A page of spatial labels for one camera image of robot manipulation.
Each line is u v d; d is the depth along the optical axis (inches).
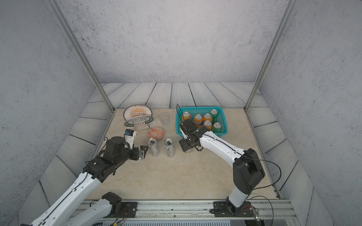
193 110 40.0
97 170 19.7
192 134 24.1
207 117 39.9
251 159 17.8
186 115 40.1
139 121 37.8
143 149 27.0
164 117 41.1
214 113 40.6
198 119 39.2
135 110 38.9
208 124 37.9
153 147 33.3
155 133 40.1
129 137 26.0
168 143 33.2
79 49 33.5
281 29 30.5
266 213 28.9
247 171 17.3
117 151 22.3
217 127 37.6
